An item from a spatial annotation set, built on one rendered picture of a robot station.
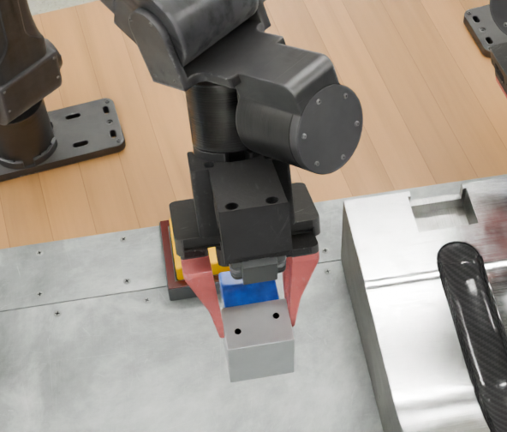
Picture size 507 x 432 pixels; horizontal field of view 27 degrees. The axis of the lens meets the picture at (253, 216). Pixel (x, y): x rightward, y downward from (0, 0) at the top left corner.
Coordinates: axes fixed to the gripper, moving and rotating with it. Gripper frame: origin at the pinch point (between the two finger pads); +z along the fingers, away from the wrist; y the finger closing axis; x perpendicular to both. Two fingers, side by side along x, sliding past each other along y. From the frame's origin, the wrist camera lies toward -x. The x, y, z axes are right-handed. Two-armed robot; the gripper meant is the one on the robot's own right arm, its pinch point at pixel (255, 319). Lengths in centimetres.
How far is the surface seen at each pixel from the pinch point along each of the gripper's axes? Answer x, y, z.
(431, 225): 14.6, 17.7, 2.1
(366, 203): 14.7, 11.9, -0.9
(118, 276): 21.4, -10.9, 6.0
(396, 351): 2.1, 11.0, 6.4
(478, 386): -1.3, 16.7, 8.5
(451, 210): 15.7, 19.9, 1.6
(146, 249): 23.7, -7.9, 4.7
